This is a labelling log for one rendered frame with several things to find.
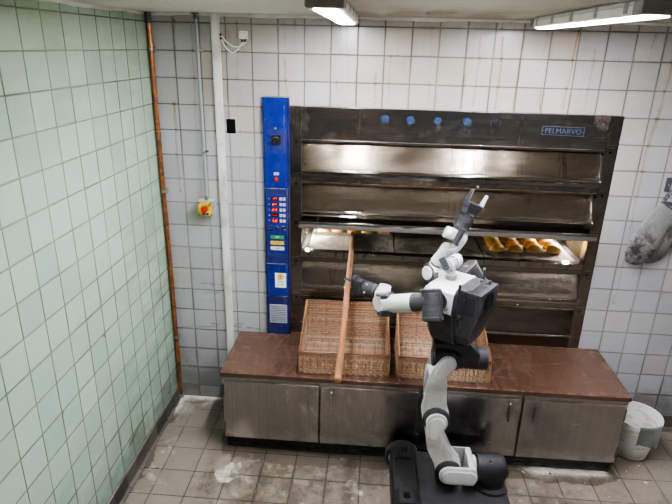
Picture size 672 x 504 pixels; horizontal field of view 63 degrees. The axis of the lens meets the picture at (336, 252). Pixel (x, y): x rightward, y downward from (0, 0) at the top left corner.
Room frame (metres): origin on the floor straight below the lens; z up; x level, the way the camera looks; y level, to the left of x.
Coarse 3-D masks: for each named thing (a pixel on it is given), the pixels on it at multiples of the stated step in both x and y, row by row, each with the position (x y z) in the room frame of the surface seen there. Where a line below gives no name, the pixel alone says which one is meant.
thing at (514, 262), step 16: (304, 256) 3.39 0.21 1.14; (320, 256) 3.38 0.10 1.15; (336, 256) 3.37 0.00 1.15; (368, 256) 3.36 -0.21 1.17; (384, 256) 3.35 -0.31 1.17; (400, 256) 3.34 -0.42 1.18; (416, 256) 3.34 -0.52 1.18; (432, 256) 3.35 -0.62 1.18; (448, 256) 3.35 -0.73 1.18; (464, 256) 3.36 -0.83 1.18
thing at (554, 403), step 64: (256, 384) 2.86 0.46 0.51; (320, 384) 2.84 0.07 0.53; (384, 384) 2.80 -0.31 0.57; (448, 384) 2.80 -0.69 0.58; (512, 384) 2.82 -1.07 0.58; (576, 384) 2.83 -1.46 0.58; (320, 448) 2.88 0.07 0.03; (384, 448) 2.85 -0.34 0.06; (512, 448) 2.75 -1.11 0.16; (576, 448) 2.73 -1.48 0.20
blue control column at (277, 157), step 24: (264, 96) 3.40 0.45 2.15; (264, 120) 3.37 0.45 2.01; (288, 120) 3.36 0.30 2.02; (264, 144) 3.37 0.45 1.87; (288, 144) 3.36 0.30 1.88; (264, 168) 3.37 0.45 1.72; (288, 168) 3.36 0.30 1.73; (264, 192) 3.37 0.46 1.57; (288, 192) 3.36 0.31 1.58; (288, 216) 3.36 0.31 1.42; (288, 288) 3.36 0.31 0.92; (288, 312) 3.36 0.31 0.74
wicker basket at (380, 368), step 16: (320, 304) 3.33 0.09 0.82; (336, 304) 3.33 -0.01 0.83; (352, 304) 3.33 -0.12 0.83; (368, 304) 3.32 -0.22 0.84; (304, 320) 3.15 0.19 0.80; (320, 320) 3.30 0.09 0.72; (336, 320) 3.30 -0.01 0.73; (352, 320) 3.30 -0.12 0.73; (368, 320) 3.29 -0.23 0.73; (384, 320) 3.30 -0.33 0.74; (304, 336) 3.16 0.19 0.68; (320, 336) 3.27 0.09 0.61; (336, 336) 3.27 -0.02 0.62; (352, 336) 3.27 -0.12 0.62; (368, 336) 3.27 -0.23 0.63; (304, 352) 2.88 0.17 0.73; (320, 352) 2.87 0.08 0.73; (336, 352) 2.87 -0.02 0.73; (352, 352) 3.13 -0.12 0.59; (368, 352) 3.12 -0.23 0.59; (384, 352) 3.13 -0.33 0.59; (304, 368) 2.88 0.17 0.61; (320, 368) 2.88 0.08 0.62; (352, 368) 2.87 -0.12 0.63; (384, 368) 2.86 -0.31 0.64
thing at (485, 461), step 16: (400, 448) 2.65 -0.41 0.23; (400, 464) 2.56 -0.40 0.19; (416, 464) 2.58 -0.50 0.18; (432, 464) 2.59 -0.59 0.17; (480, 464) 2.41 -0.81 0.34; (496, 464) 2.41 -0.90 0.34; (400, 480) 2.44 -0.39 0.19; (416, 480) 2.44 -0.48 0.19; (432, 480) 2.47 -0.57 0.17; (480, 480) 2.39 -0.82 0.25; (496, 480) 2.38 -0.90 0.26; (400, 496) 2.30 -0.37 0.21; (416, 496) 2.31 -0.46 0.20; (432, 496) 2.35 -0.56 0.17; (448, 496) 2.35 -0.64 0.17; (464, 496) 2.35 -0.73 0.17; (480, 496) 2.36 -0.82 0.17; (496, 496) 2.35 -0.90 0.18
